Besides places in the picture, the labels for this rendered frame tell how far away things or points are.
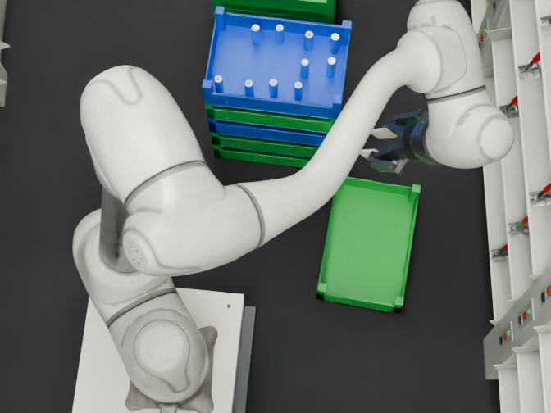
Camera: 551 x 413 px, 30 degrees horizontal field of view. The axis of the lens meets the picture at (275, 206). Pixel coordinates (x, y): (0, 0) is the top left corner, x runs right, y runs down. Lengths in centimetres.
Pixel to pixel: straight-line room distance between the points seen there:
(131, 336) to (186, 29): 105
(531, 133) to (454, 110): 37
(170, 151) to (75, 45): 136
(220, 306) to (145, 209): 82
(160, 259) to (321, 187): 29
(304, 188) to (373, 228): 100
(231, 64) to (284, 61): 12
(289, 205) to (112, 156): 26
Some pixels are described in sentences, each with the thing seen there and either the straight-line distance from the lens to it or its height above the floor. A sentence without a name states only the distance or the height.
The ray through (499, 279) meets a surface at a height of 15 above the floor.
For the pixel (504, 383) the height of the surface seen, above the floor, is 15.
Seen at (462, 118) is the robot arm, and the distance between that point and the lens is 172.
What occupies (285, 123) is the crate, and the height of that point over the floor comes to 26.
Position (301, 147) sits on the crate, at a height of 13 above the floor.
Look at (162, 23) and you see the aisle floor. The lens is 275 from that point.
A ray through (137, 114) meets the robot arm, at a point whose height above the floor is 108.
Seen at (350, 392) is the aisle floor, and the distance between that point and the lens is 242.
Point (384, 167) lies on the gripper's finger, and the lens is 196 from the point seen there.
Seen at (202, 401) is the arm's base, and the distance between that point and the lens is 216.
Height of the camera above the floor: 239
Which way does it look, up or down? 71 degrees down
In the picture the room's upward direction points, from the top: 2 degrees counter-clockwise
